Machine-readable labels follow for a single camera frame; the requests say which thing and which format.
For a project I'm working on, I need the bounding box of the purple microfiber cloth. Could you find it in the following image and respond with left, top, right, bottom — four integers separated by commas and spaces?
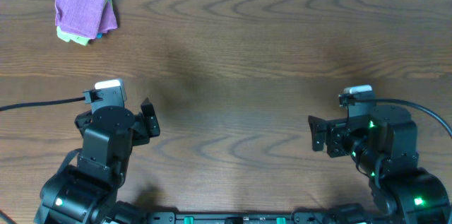
54, 0, 107, 39

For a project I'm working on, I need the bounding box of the green folded cloth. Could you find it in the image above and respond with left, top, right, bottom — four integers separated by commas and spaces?
56, 26, 90, 46

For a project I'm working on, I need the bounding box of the purple folded cloth in stack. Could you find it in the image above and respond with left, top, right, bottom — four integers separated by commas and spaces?
104, 0, 118, 34

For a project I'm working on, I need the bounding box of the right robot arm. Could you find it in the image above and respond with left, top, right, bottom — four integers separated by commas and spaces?
308, 89, 451, 224

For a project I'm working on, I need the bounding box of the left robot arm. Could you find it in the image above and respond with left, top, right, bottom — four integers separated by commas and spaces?
34, 86, 160, 224

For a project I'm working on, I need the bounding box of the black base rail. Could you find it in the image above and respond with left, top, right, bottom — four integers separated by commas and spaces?
54, 211, 413, 224

